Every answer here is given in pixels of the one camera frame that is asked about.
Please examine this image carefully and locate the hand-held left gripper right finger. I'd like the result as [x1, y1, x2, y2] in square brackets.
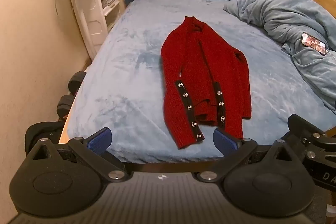
[194, 128, 298, 184]

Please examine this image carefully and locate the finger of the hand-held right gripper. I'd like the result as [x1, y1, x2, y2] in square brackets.
[280, 114, 326, 147]

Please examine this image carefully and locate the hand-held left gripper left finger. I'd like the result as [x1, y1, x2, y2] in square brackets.
[25, 127, 129, 184]

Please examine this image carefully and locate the red knit cardigan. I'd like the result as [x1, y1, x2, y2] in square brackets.
[161, 16, 252, 150]

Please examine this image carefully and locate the black dumbbell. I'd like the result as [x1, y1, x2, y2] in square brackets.
[56, 94, 77, 120]
[67, 71, 88, 95]

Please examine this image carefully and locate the black bag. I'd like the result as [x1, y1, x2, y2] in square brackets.
[25, 121, 66, 157]

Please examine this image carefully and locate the smartphone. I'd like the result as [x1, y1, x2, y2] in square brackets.
[301, 32, 327, 56]

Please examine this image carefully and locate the bed with blue sheet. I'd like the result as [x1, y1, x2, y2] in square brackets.
[59, 0, 336, 165]

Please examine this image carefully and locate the blue-grey fleece blanket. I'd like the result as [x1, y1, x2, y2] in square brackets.
[223, 0, 336, 112]

